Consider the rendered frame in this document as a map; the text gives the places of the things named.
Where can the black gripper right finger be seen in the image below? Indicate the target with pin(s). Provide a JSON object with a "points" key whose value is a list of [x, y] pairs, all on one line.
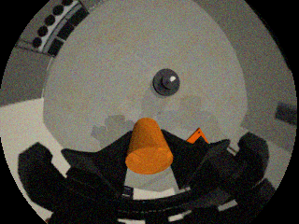
{"points": [[189, 158]]}

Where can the orange cylinder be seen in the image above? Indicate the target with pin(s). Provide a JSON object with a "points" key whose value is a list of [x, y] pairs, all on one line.
{"points": [[148, 153]]}

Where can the black round pedestal with silver shaft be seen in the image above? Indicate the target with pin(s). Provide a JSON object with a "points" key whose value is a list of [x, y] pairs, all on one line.
{"points": [[166, 82]]}

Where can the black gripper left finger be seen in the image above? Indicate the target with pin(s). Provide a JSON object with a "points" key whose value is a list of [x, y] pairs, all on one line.
{"points": [[109, 163]]}

